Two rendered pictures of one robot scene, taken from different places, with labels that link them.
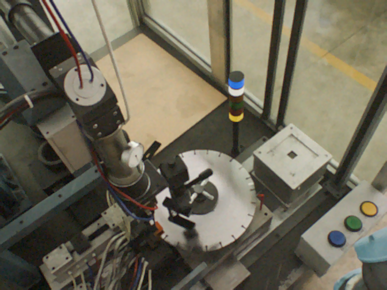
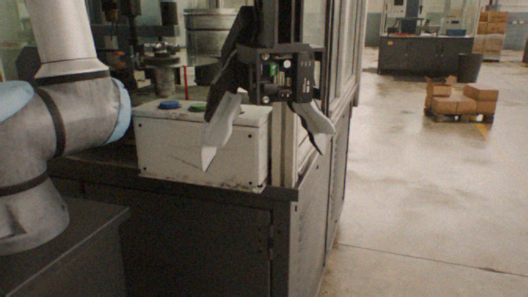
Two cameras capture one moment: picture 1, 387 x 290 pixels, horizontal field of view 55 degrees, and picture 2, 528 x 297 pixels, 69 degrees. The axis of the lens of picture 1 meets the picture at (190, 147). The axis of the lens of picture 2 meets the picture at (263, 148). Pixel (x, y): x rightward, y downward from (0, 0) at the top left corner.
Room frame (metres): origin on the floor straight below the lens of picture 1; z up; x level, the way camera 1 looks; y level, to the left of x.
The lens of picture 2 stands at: (-0.06, -1.07, 1.08)
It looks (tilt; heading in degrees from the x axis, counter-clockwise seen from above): 19 degrees down; 48
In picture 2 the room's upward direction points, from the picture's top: straight up
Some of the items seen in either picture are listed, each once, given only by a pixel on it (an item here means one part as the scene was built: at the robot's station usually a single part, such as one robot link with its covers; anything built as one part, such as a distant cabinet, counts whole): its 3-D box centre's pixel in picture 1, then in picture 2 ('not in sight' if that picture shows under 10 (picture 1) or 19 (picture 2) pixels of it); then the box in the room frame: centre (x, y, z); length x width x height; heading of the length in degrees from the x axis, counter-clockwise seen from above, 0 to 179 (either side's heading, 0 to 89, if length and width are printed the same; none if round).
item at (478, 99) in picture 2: not in sight; (459, 102); (4.27, 0.56, 0.18); 0.60 x 0.40 x 0.36; 134
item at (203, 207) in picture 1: (199, 194); (162, 56); (0.49, 0.00, 0.96); 0.11 x 0.11 x 0.03
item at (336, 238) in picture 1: (336, 239); (170, 107); (0.31, -0.36, 0.90); 0.04 x 0.04 x 0.02
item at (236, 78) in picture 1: (236, 79); not in sight; (0.74, -0.17, 1.14); 0.05 x 0.04 x 0.03; 30
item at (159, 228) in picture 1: (147, 238); (108, 60); (0.39, 0.17, 0.95); 0.10 x 0.03 x 0.07; 120
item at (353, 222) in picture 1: (353, 223); (200, 109); (0.34, -0.42, 0.90); 0.04 x 0.04 x 0.02
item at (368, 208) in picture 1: (368, 209); not in sight; (0.38, -0.48, 0.89); 0.04 x 0.04 x 0.02
